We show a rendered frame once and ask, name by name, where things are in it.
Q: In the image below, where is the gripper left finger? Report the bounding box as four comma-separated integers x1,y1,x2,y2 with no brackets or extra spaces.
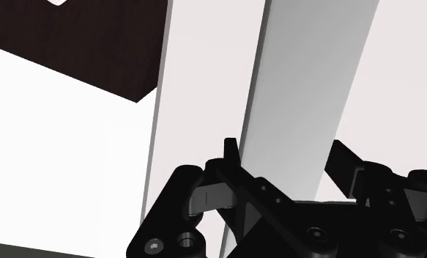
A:
126,137,339,258

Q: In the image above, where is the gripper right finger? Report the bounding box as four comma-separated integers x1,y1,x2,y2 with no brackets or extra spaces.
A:
324,139,427,258

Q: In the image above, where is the white furniture piece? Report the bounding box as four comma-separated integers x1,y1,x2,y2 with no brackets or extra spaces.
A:
139,0,380,258

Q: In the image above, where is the dark brown robot stand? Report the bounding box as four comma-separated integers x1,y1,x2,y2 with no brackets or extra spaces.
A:
0,0,169,104

